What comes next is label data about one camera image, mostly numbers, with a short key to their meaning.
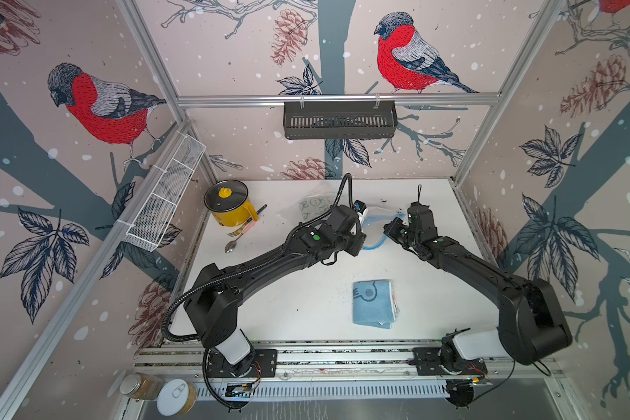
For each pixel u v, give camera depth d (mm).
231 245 1003
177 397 646
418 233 680
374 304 833
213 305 422
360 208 699
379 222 868
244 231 1039
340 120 1041
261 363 729
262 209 1104
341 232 613
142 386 632
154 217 852
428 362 728
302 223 612
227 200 991
